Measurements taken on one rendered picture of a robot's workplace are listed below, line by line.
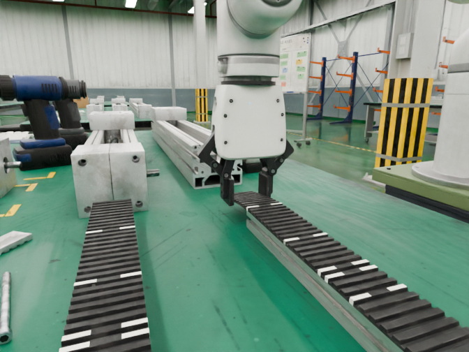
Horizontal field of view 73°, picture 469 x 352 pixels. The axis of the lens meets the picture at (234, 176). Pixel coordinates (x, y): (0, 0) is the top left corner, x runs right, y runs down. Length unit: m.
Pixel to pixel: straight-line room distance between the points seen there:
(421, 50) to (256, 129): 3.34
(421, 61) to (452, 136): 3.07
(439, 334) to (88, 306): 0.23
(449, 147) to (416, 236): 0.24
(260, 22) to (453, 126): 0.42
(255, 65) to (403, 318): 0.31
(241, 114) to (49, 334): 0.30
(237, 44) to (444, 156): 0.43
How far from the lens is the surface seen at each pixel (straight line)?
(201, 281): 0.33
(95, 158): 0.50
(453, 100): 0.67
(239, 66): 0.42
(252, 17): 0.37
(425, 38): 3.75
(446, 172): 0.68
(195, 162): 0.60
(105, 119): 0.90
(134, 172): 0.50
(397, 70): 3.88
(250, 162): 0.73
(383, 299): 0.27
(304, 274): 0.32
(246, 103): 0.43
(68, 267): 0.39
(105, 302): 0.26
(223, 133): 0.42
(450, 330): 0.26
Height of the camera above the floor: 0.96
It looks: 15 degrees down
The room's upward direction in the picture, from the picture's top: straight up
